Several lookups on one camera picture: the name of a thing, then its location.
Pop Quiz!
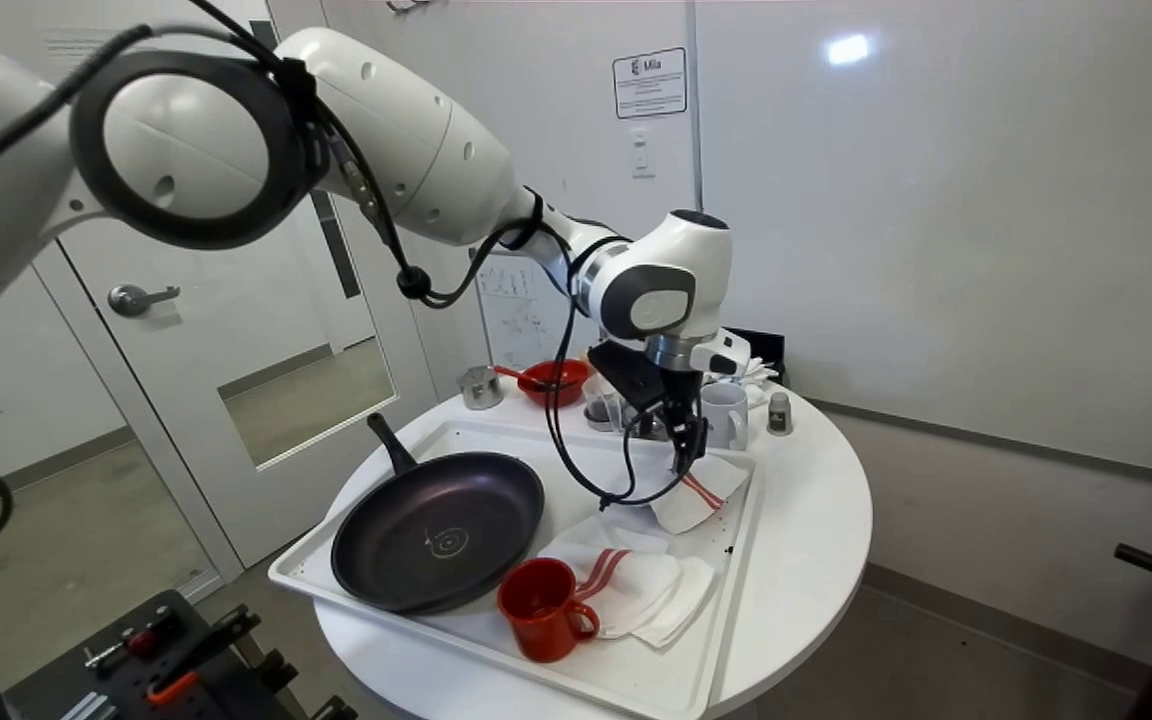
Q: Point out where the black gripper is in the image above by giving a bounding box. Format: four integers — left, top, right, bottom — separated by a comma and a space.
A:
641, 358, 718, 480

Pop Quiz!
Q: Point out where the black frying pan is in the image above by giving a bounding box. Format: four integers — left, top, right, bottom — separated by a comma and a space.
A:
330, 407, 554, 620

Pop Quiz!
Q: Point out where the white mug grey print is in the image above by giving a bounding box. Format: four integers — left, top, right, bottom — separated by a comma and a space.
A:
702, 377, 759, 455

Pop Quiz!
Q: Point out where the round metal tin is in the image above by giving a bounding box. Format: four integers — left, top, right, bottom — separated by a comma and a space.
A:
580, 393, 627, 433

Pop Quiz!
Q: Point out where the small dark grey shaker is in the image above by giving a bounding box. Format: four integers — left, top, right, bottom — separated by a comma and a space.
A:
763, 390, 796, 439

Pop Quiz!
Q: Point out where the black box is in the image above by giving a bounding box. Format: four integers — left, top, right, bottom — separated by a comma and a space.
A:
730, 324, 791, 390

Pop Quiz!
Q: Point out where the red bowl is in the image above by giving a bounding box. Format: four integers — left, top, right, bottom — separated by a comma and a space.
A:
514, 358, 598, 414

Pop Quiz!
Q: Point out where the small framed whiteboard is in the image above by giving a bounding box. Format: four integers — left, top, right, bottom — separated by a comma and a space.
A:
469, 244, 580, 377

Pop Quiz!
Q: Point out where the small steel cup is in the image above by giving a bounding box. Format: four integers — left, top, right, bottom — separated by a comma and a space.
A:
455, 359, 514, 417

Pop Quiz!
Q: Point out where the red mug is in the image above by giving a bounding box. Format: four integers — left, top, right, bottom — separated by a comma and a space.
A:
492, 551, 604, 669

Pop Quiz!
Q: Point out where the black red bar clamp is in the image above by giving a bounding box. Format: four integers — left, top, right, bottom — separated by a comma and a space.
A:
76, 604, 190, 679
142, 604, 269, 711

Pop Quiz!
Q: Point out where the black perforated base board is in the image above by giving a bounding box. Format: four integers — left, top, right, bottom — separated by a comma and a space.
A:
0, 589, 360, 720

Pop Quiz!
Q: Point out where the large white wall board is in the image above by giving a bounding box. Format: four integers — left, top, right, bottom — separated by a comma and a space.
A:
694, 0, 1152, 490

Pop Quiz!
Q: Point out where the white wall sign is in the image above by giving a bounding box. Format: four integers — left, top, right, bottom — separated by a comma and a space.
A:
610, 45, 695, 124

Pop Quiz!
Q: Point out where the silver door handle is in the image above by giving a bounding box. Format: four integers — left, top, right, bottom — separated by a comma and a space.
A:
105, 279, 185, 324

